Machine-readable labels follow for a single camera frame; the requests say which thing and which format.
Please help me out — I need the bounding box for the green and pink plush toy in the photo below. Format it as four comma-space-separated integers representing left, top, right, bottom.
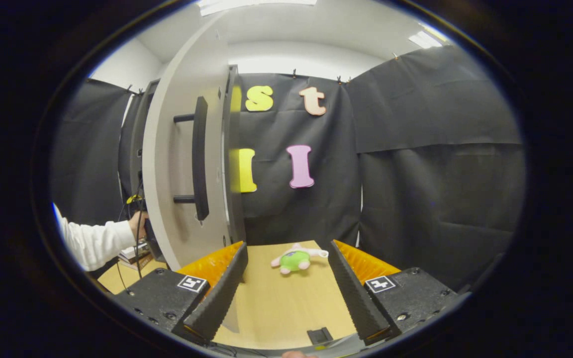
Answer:
271, 243, 329, 275

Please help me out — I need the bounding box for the brown cover book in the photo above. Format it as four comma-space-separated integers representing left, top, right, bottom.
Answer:
117, 254, 154, 271

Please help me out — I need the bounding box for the long ceiling light panel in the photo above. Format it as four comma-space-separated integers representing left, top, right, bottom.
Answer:
197, 0, 317, 16

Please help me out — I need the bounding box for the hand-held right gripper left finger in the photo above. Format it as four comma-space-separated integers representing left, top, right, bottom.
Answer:
112, 242, 249, 345

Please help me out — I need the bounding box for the black cable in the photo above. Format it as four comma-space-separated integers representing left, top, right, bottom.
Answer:
116, 180, 146, 294

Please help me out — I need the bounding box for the black backdrop cloth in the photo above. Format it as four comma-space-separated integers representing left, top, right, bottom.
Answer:
50, 46, 526, 291

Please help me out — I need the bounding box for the white cover book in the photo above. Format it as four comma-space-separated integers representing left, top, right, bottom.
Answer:
119, 242, 150, 261

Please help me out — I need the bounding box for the grey cabinet door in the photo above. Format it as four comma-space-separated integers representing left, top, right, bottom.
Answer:
142, 12, 241, 334

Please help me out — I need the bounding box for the small ceiling light panel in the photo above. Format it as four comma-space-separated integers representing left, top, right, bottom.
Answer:
408, 31, 442, 49

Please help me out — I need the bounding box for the grey cabinet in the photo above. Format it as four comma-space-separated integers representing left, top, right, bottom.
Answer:
119, 65, 246, 263

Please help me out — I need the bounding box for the small black clip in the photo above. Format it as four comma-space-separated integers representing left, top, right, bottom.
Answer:
307, 327, 334, 345

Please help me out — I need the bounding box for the black cabinet door handle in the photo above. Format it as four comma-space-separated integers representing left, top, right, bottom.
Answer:
173, 96, 210, 222

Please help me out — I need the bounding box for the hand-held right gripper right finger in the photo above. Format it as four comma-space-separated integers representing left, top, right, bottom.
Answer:
327, 239, 459, 346

